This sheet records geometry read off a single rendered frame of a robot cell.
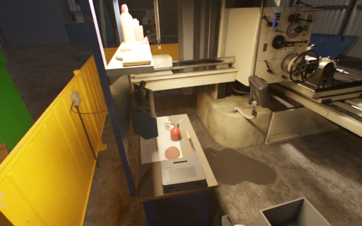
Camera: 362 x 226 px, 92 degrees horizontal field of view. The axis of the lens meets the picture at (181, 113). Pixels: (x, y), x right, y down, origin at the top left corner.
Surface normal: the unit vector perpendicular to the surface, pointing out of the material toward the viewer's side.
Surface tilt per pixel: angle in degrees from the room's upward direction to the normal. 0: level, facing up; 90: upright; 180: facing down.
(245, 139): 90
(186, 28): 90
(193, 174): 0
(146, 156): 0
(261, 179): 0
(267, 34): 90
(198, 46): 90
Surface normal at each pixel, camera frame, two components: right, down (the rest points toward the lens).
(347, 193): -0.02, -0.86
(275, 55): 0.25, 0.48
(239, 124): -0.09, 0.51
